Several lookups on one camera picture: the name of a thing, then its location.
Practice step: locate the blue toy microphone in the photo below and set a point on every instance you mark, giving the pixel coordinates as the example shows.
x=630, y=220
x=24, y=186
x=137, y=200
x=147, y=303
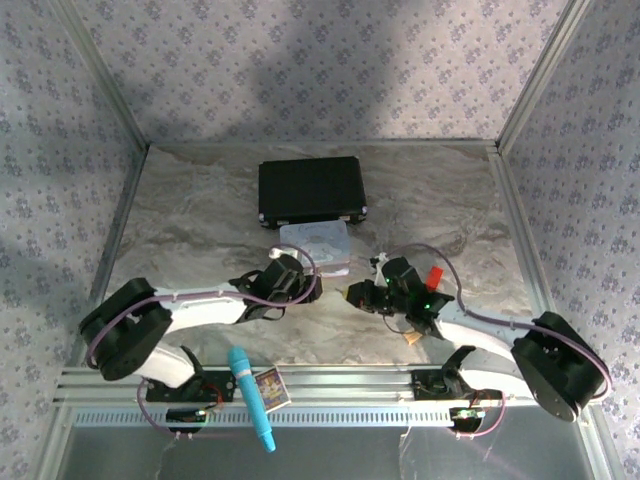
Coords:
x=250, y=390

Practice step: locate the aluminium frame post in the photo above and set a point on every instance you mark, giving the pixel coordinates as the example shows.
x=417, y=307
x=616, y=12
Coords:
x=540, y=75

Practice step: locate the red plastic block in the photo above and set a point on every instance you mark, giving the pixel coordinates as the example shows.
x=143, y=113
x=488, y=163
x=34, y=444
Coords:
x=436, y=277

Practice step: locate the black hard case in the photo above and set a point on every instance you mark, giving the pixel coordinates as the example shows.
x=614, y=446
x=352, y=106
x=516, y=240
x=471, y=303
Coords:
x=310, y=190

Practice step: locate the small black circuit board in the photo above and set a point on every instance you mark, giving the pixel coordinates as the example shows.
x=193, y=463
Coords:
x=186, y=415
x=467, y=415

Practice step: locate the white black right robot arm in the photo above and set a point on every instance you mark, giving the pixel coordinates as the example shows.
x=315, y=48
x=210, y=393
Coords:
x=480, y=337

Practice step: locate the small printed card box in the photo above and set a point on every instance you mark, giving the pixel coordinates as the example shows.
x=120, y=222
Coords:
x=273, y=390

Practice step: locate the wooden clothespin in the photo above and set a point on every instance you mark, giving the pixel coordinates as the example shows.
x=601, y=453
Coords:
x=414, y=339

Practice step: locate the aluminium frame rail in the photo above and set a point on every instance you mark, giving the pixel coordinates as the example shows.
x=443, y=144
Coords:
x=345, y=382

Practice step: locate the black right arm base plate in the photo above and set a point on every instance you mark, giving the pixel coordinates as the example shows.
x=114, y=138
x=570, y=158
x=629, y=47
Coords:
x=430, y=385

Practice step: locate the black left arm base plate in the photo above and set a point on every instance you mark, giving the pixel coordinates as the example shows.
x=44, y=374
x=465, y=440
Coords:
x=220, y=387

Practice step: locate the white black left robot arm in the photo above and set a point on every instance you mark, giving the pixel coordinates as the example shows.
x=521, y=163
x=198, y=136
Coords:
x=200, y=312

